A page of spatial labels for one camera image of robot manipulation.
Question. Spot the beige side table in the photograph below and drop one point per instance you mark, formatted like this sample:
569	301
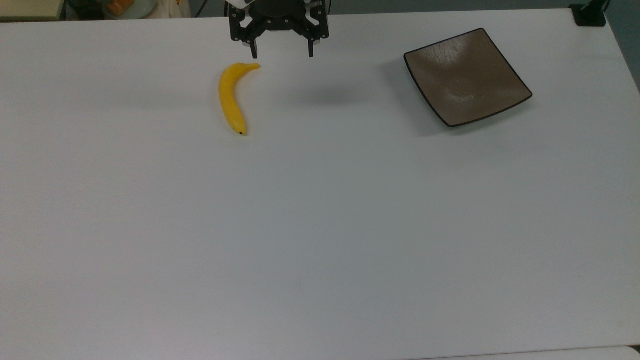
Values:
30	7

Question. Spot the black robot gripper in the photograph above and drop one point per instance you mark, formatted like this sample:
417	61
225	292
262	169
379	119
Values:
280	15

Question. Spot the white plastic bag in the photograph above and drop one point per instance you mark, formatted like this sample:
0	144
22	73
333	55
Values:
172	7

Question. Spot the brown square ceramic plate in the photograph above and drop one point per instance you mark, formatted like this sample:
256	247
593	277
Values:
465	77

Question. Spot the bowl with orange food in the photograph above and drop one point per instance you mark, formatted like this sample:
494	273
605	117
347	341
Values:
125	7

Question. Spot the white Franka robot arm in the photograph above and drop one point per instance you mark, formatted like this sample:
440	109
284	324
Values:
238	3

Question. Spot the black table clamp mount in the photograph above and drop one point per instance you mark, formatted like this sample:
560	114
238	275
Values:
590	15

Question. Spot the yellow banana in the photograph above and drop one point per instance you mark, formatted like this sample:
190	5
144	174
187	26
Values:
231	97

